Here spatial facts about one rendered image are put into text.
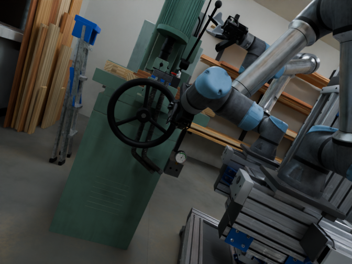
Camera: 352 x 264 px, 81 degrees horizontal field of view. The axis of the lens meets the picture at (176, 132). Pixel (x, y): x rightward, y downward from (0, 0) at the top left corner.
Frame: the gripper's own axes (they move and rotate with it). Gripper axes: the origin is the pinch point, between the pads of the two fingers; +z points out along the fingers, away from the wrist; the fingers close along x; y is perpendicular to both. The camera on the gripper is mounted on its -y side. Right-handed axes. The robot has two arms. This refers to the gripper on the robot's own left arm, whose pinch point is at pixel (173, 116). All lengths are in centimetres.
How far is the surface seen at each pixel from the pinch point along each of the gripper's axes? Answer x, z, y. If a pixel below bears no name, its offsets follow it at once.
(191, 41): 3, 29, -64
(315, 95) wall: 269, 169, -216
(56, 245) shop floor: -25, 57, 66
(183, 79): 7, 39, -43
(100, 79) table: -33.4, 20.4, -11.9
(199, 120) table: 18.0, 20.1, -12.5
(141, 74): -17.8, 21.6, -24.1
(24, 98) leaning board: -110, 142, -20
